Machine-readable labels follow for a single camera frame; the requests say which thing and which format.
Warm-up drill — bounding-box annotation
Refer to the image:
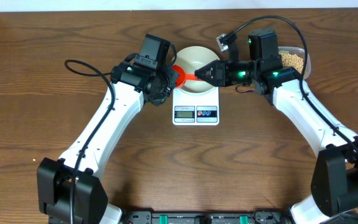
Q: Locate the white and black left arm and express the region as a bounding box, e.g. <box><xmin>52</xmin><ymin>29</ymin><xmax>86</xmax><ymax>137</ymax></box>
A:
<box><xmin>37</xmin><ymin>54</ymin><xmax>178</xmax><ymax>223</ymax></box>

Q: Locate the pile of soybeans in container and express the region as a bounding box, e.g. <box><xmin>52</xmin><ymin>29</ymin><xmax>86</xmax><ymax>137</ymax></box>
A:
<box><xmin>279</xmin><ymin>52</ymin><xmax>304</xmax><ymax>73</ymax></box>

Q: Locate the white ceramic bowl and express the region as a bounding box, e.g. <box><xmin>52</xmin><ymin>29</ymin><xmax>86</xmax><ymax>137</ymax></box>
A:
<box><xmin>175</xmin><ymin>46</ymin><xmax>219</xmax><ymax>93</ymax></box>

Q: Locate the white digital kitchen scale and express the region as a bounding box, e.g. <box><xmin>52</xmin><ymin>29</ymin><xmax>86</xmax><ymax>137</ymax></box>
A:
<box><xmin>172</xmin><ymin>87</ymin><xmax>220</xmax><ymax>126</ymax></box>

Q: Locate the red plastic measuring scoop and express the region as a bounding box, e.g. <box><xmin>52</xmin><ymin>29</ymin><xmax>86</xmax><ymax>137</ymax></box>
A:
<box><xmin>172</xmin><ymin>65</ymin><xmax>199</xmax><ymax>88</ymax></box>

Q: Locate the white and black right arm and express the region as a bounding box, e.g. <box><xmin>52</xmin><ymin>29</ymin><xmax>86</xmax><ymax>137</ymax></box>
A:
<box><xmin>195</xmin><ymin>28</ymin><xmax>358</xmax><ymax>223</ymax></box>

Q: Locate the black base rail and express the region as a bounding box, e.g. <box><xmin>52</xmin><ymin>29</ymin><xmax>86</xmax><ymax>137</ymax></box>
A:
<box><xmin>119</xmin><ymin>211</ymin><xmax>293</xmax><ymax>224</ymax></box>

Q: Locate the clear plastic container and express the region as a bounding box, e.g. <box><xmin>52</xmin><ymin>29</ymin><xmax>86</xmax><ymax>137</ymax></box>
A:
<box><xmin>278</xmin><ymin>47</ymin><xmax>311</xmax><ymax>80</ymax></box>

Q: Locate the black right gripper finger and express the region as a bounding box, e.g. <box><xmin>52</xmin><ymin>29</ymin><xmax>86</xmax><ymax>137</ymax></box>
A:
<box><xmin>195</xmin><ymin>60</ymin><xmax>219</xmax><ymax>75</ymax></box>
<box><xmin>195</xmin><ymin>74</ymin><xmax>219</xmax><ymax>86</ymax></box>

